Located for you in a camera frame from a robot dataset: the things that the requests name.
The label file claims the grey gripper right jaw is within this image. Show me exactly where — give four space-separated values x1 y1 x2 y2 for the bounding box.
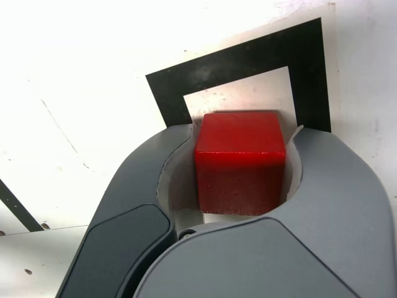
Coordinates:
133 124 397 298

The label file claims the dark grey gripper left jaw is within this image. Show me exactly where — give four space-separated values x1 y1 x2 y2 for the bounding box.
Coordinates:
56 123 205 298

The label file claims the red cube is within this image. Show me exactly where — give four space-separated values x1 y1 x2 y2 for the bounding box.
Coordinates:
194 112 287 216

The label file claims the black tape square outline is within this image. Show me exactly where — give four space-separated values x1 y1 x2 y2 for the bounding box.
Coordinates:
145 17 332 133

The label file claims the black tape strip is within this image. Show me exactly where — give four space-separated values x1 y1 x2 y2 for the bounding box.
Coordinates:
0 178 44 233

